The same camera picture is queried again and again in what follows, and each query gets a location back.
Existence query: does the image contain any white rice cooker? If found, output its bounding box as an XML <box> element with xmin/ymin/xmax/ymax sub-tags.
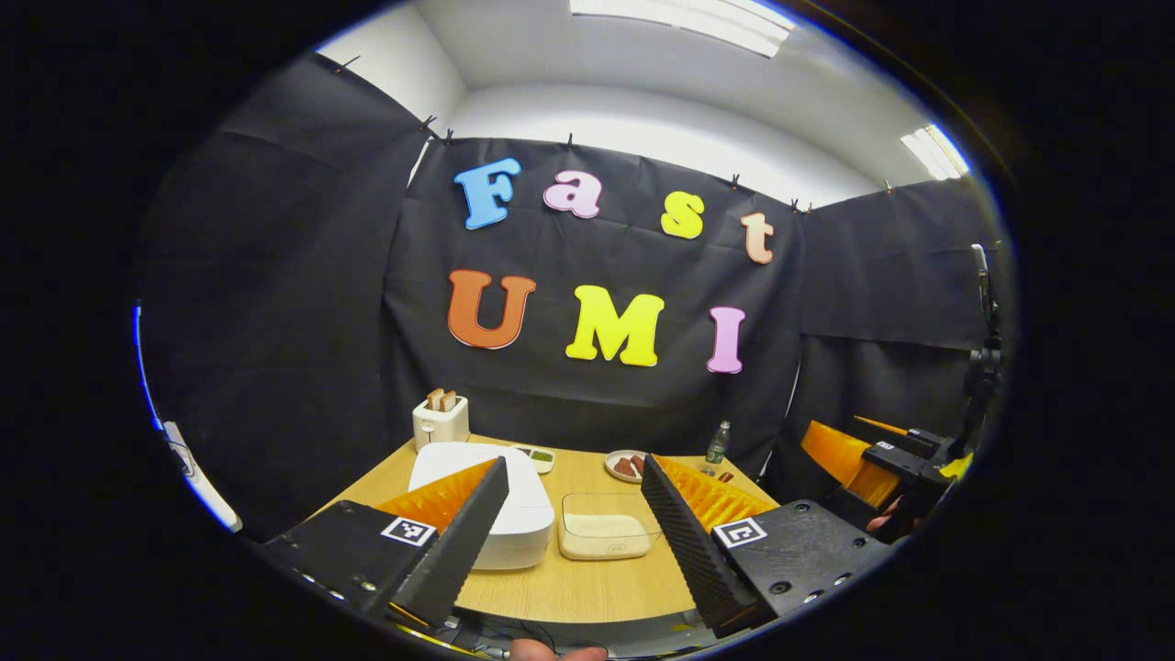
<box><xmin>408</xmin><ymin>442</ymin><xmax>556</xmax><ymax>571</ymax></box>

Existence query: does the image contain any white round plate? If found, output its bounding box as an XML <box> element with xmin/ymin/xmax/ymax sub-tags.
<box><xmin>604</xmin><ymin>449</ymin><xmax>651</xmax><ymax>484</ymax></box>

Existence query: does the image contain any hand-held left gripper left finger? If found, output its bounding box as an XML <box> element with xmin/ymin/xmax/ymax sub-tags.
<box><xmin>257</xmin><ymin>457</ymin><xmax>510</xmax><ymax>634</ymax></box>

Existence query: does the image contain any black backdrop cloth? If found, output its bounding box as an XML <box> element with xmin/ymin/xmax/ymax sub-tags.
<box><xmin>138</xmin><ymin>50</ymin><xmax>1011</xmax><ymax>543</ymax></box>

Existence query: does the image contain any clear rice box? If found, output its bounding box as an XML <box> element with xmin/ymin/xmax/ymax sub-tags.
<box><xmin>557</xmin><ymin>492</ymin><xmax>664</xmax><ymax>562</ymax></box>

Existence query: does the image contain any white toaster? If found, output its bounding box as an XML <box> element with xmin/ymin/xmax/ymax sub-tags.
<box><xmin>412</xmin><ymin>395</ymin><xmax>470</xmax><ymax>453</ymax></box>

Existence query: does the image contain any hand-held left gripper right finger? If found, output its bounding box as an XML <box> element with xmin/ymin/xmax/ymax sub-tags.
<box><xmin>640</xmin><ymin>454</ymin><xmax>906</xmax><ymax>641</ymax></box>

